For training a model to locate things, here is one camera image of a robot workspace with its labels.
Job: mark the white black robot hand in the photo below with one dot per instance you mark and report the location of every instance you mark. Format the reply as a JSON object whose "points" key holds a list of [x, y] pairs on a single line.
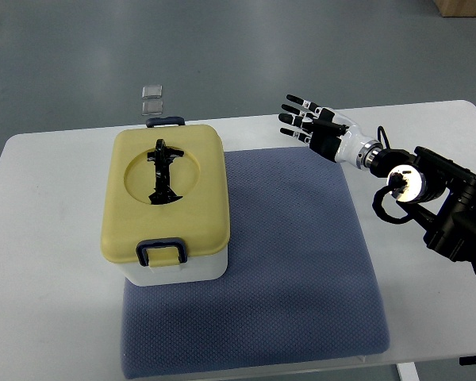
{"points": [[328, 133]]}

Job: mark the yellow storage box lid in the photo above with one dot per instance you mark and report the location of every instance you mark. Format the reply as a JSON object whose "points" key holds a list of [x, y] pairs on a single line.
{"points": [[200, 217]]}

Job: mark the black lid handle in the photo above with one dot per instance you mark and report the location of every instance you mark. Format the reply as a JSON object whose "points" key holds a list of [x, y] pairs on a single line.
{"points": [[162, 157]]}

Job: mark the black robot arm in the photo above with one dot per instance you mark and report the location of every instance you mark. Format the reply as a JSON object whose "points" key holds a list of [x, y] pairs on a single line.
{"points": [[436, 193]]}

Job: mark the brown cardboard box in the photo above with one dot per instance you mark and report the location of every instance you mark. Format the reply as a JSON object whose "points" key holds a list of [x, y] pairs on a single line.
{"points": [[456, 8]]}

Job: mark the white storage box base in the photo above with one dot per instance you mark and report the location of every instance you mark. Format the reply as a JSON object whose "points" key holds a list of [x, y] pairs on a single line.
{"points": [[195, 269]]}

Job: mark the blue grey fabric mat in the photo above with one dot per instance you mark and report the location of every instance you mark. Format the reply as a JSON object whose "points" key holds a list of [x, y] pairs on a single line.
{"points": [[299, 286]]}

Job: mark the upper clear floor tile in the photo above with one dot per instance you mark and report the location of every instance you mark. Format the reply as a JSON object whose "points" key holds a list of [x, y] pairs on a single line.
{"points": [[152, 91]]}

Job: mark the blue rear latch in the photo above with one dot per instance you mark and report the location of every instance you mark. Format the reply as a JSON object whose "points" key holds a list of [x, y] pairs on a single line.
{"points": [[164, 121]]}

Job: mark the blue latch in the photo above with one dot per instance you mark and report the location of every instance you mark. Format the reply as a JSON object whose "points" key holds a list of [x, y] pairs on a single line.
{"points": [[162, 252], [164, 121]]}

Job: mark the blue front latch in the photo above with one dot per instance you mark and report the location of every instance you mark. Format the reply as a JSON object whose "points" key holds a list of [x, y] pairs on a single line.
{"points": [[162, 252]]}

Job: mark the white table leg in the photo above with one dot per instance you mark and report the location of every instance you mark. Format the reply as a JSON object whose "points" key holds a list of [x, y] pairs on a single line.
{"points": [[407, 372]]}

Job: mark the black table bracket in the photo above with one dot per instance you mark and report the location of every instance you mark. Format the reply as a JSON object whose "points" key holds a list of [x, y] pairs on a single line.
{"points": [[467, 360]]}

